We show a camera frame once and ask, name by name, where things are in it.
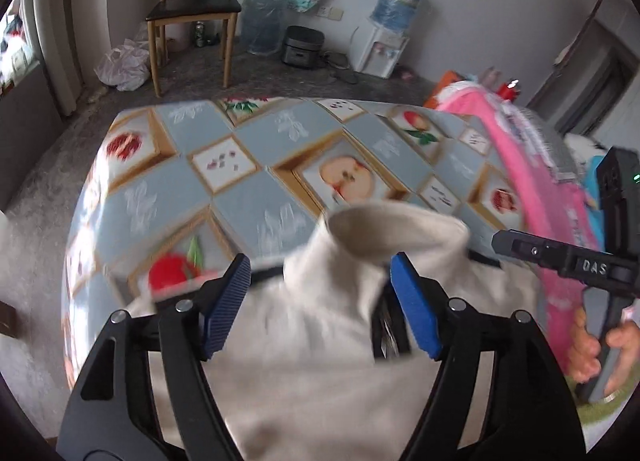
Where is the cream zip-up jacket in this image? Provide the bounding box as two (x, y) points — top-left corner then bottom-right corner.
(204, 202), (539, 460)

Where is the person's right hand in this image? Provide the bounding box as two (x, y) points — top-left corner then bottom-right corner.
(566, 307), (640, 394)

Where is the blue pillow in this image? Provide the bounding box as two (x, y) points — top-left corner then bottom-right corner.
(582, 156), (604, 211)

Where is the pink floral blanket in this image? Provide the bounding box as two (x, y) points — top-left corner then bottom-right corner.
(436, 81), (600, 372)

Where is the fruit pattern bed sheet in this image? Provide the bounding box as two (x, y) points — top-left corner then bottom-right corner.
(62, 97), (526, 380)

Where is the dark grey cabinet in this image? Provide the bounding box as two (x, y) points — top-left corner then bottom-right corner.
(0, 62), (63, 211)

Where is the white water dispenser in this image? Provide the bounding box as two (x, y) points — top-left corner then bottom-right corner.
(348, 18), (409, 79)

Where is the blue water bottle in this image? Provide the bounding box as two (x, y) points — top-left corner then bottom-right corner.
(370, 0), (422, 34)

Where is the white plastic bag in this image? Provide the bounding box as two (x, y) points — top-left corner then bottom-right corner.
(93, 22), (168, 97)

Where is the black rice cooker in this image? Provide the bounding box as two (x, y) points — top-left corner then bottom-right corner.
(281, 25), (324, 69)

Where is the green can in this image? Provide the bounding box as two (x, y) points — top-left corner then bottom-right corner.
(194, 21), (206, 47)

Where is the wooden chair black seat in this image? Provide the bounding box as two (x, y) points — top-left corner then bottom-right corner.
(145, 0), (242, 98)

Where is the grey window curtain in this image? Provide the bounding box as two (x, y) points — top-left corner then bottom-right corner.
(32, 0), (111, 117)

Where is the clear plastic bag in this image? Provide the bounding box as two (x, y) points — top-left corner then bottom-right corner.
(240, 0), (286, 56)

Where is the wall power socket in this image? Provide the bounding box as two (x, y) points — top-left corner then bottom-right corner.
(316, 6), (344, 21)

